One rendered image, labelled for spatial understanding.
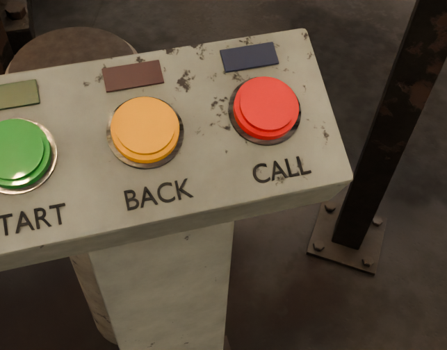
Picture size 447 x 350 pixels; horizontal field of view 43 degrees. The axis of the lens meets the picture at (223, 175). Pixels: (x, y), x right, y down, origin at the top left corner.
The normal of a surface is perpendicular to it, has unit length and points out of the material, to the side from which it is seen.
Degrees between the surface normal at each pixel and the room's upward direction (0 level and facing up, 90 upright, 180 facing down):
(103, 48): 0
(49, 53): 0
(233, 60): 20
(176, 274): 90
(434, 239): 0
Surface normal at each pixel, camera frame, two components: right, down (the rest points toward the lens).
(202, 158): 0.12, -0.30
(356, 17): 0.03, -0.61
